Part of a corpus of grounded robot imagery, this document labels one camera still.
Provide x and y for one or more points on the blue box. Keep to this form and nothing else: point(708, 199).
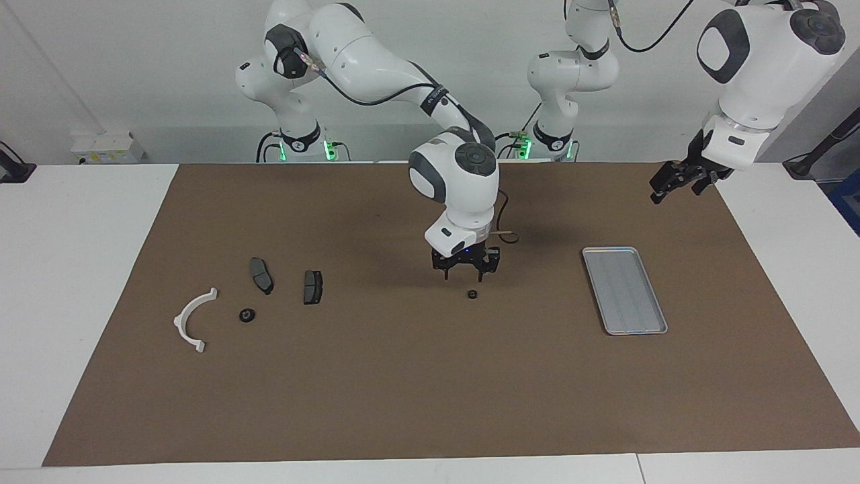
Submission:
point(848, 202)

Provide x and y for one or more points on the curved dark brake pad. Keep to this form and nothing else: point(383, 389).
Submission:
point(261, 275)

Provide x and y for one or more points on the white power strip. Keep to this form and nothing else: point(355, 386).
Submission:
point(101, 149)

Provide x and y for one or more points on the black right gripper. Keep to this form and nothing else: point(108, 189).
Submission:
point(463, 261)

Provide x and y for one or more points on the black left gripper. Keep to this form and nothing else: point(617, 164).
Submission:
point(709, 167)

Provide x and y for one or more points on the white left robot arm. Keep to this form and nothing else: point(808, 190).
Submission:
point(766, 67)

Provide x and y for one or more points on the silver metal tray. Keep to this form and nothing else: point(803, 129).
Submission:
point(625, 289)

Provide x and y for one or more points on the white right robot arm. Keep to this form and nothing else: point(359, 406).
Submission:
point(376, 60)

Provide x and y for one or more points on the rectangular dark brake pad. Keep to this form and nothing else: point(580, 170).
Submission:
point(312, 288)

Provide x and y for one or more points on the brown table mat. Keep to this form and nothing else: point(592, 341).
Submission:
point(403, 390)

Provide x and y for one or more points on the black desk clamp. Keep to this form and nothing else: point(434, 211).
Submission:
point(13, 171)

